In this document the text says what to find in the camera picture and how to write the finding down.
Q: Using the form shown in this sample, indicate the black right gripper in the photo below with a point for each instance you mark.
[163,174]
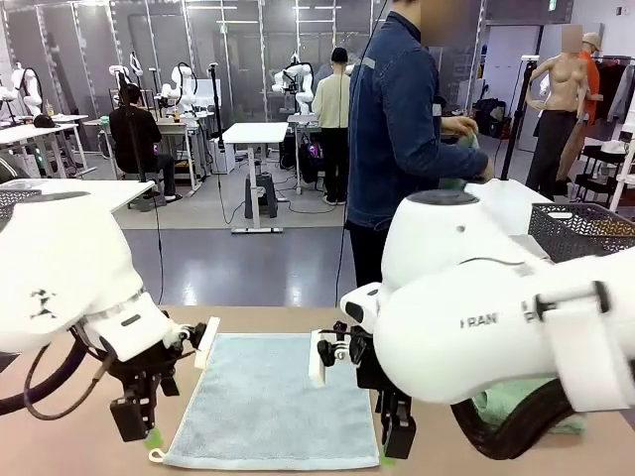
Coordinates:
[368,372]

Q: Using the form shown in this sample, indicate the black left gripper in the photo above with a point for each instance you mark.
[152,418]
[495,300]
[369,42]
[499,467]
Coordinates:
[146,369]

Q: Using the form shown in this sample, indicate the green terry towel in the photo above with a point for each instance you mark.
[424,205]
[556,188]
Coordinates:
[501,401]

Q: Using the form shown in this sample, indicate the light blue terry towel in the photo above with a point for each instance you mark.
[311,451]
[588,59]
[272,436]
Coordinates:
[273,411]

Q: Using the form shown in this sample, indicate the teal towel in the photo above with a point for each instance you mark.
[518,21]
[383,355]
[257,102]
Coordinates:
[469,141]

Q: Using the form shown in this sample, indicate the small white robot arm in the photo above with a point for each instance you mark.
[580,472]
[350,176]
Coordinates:
[133,62]

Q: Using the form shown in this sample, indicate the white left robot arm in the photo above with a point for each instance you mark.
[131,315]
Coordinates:
[59,258]

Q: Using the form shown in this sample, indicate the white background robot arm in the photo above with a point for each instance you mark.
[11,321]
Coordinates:
[31,91]
[177,82]
[303,79]

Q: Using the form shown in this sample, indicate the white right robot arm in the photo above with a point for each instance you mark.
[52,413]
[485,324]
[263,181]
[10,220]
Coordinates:
[446,347]

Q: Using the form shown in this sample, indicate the right forearm denim sleeve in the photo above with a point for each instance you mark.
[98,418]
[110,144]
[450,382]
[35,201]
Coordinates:
[446,161]

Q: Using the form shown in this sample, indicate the grey plastic basket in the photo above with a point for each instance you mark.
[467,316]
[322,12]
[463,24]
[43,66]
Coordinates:
[17,197]
[580,230]

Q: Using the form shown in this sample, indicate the person's right hand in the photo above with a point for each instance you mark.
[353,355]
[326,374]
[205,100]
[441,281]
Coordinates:
[486,171]

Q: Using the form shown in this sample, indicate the person's left hand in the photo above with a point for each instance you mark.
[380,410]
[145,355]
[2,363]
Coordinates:
[459,125]

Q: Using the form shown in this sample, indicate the white side table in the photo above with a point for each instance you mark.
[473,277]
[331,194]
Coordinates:
[99,191]
[516,208]

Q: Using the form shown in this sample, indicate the grey step stool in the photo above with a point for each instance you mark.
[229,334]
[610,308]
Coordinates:
[260,196]

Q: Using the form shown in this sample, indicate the white cabinet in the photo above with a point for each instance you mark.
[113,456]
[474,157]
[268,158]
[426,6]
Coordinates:
[225,156]

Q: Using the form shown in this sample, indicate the seated person in black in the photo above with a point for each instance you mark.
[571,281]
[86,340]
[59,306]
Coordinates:
[134,134]

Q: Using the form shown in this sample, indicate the dark chair back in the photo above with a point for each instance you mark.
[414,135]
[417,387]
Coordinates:
[11,169]

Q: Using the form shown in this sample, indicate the computer tower coloured lights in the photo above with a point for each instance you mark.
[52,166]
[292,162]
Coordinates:
[311,158]

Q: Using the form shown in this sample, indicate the grey work desk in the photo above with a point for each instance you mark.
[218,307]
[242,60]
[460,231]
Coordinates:
[171,126]

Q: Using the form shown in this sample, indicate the white standing desk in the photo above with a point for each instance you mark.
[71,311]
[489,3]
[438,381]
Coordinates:
[255,133]

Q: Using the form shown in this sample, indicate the white workbench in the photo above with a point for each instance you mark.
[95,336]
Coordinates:
[30,133]

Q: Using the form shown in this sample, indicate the person in denim jacket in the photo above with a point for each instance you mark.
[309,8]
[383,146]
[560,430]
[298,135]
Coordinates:
[387,124]

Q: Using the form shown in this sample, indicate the black cap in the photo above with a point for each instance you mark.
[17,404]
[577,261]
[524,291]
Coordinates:
[43,120]

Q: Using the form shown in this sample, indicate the yellow bottle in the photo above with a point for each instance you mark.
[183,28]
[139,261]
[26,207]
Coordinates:
[47,108]

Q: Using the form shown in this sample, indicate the black bags pile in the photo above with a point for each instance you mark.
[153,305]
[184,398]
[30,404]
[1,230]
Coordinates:
[491,116]

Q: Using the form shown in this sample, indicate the standing person cream sweater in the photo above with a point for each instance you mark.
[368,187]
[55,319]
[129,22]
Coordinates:
[333,104]

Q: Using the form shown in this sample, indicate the black tall light stand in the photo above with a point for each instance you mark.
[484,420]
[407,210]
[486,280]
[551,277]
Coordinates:
[513,124]

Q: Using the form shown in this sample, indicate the white hat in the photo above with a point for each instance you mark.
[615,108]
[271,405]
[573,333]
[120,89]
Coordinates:
[613,147]

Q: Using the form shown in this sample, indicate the bare mannequin black trousers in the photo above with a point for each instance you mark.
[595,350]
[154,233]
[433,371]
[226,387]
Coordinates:
[558,99]

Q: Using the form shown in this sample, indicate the mannequin orange shirt hat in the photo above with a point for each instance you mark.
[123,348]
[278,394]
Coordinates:
[591,84]

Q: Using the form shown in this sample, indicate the clothes rack dark garments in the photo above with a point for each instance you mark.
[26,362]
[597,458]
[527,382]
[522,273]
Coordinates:
[615,84]

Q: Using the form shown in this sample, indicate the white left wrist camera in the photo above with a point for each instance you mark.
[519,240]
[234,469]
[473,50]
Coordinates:
[208,342]

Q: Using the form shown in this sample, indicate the black camera stand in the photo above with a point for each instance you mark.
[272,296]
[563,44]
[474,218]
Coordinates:
[216,104]

